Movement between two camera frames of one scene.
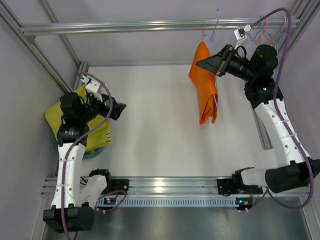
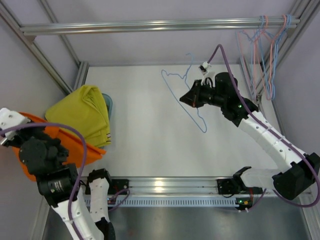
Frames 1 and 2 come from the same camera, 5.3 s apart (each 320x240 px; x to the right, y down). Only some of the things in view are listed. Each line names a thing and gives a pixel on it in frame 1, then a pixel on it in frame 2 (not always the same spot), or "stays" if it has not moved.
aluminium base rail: (162, 187) stays
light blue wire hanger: (203, 35) to (189, 89)
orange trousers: (205, 81) to (70, 142)
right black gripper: (225, 60) to (197, 93)
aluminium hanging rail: (116, 27) stays
